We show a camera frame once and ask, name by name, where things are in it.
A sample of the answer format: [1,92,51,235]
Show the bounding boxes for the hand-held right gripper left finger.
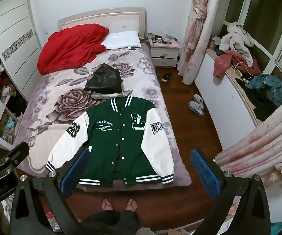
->
[9,147,90,235]

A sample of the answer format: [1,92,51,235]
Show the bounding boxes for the person's dark trousers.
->
[79,209,152,235]

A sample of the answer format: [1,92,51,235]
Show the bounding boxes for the beige bed headboard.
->
[57,7,148,39]

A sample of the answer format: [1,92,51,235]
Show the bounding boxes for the white pillow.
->
[100,31,142,50]

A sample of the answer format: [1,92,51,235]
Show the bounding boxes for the black leather jacket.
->
[84,63,123,95]

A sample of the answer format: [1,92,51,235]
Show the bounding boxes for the clutter of small toiletries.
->
[148,28,180,46]

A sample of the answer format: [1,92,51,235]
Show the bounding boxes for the white plush garment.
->
[219,22,254,60]

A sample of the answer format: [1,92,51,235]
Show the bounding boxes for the white charging cable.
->
[233,62,254,82]

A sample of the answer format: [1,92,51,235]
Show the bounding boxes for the teal garment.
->
[245,74,282,107]

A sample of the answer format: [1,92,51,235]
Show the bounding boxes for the loose pink floral curtain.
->
[214,95,282,192]

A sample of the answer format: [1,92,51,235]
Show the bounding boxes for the green white varsity jacket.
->
[45,95,175,186]

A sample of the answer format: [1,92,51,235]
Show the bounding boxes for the bed with floral cover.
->
[14,43,192,192]

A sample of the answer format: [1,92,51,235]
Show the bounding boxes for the grey slipper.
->
[187,100,205,116]
[193,94,206,109]

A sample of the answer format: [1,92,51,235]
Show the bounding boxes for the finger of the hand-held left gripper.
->
[0,141,30,167]

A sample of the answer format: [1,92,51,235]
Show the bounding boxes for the red quilt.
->
[37,23,110,75]

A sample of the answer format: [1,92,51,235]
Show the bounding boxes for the person's left foot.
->
[101,199,114,211]

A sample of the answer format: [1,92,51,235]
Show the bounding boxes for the small jar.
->
[209,36,221,50]

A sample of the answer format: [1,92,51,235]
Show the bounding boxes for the white wardrobe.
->
[0,0,43,101]

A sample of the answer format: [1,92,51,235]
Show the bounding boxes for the white bay window cabinet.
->
[194,48,264,150]

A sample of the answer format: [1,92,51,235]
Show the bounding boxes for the person's right foot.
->
[125,199,138,212]

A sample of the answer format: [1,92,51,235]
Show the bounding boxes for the white window frame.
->
[223,0,282,65]

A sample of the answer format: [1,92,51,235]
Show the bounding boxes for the dusty red garment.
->
[213,50,262,78]

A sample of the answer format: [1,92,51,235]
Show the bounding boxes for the white nightstand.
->
[148,38,182,68]

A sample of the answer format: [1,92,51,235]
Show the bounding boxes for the tied pink floral curtain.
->
[176,0,214,85]

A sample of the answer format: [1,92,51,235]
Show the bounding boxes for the person's foot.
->
[125,199,138,212]
[101,199,114,211]

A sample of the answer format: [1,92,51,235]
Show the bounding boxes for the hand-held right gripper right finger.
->
[190,148,272,235]

